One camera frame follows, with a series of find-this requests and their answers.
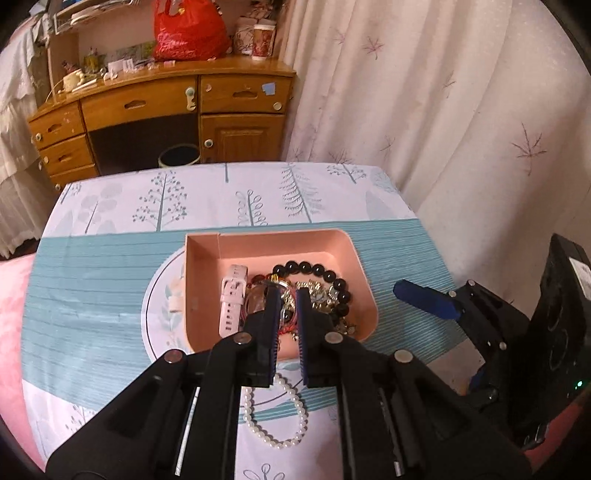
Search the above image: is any gold ornate brooch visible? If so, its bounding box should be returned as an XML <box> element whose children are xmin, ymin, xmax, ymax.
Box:
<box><xmin>279</xmin><ymin>278</ymin><xmax>356</xmax><ymax>336</ymax></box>

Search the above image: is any white watch band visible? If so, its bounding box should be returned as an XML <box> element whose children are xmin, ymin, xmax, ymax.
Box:
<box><xmin>218</xmin><ymin>264</ymin><xmax>249</xmax><ymax>338</ymax></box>

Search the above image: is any black bead bracelet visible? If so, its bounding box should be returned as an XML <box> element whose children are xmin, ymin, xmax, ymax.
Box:
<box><xmin>271</xmin><ymin>260</ymin><xmax>353</xmax><ymax>324</ymax></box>

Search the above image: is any white pearl bracelet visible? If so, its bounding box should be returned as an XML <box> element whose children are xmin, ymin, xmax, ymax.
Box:
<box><xmin>241</xmin><ymin>372</ymin><xmax>310</xmax><ymax>450</ymax></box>

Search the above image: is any pink rectangular tray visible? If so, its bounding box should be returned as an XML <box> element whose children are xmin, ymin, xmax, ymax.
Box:
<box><xmin>184</xmin><ymin>229</ymin><xmax>379</xmax><ymax>352</ymax></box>

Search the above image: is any tree print tablecloth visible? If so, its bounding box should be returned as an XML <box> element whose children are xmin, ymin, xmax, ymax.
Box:
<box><xmin>21</xmin><ymin>163</ymin><xmax>472</xmax><ymax>458</ymax></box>

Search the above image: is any black waste bin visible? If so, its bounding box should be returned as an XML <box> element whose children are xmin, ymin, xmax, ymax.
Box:
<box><xmin>157</xmin><ymin>144</ymin><xmax>200</xmax><ymax>168</ymax></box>

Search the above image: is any cream floral curtain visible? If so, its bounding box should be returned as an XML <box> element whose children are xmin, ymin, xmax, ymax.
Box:
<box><xmin>280</xmin><ymin>1</ymin><xmax>590</xmax><ymax>313</ymax></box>

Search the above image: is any wooden desk with drawers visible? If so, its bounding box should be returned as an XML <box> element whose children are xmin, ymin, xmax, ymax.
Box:
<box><xmin>28</xmin><ymin>53</ymin><xmax>296</xmax><ymax>190</ymax></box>

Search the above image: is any lace covered cabinet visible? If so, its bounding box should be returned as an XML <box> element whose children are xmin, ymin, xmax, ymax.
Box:
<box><xmin>1</xmin><ymin>14</ymin><xmax>56</xmax><ymax>258</ymax></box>

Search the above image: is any red paper cup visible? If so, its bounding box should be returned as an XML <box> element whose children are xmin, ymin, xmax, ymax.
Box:
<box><xmin>252</xmin><ymin>23</ymin><xmax>276</xmax><ymax>61</ymax></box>

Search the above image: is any red plastic bag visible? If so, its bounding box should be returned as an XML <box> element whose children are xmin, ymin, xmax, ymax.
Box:
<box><xmin>153</xmin><ymin>0</ymin><xmax>231</xmax><ymax>61</ymax></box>

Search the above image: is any black camera box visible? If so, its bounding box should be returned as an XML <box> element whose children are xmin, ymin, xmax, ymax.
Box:
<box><xmin>518</xmin><ymin>234</ymin><xmax>590</xmax><ymax>449</ymax></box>

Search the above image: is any wire shelf rack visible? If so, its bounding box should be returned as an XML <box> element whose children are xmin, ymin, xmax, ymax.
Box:
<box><xmin>52</xmin><ymin>0</ymin><xmax>139</xmax><ymax>35</ymax></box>

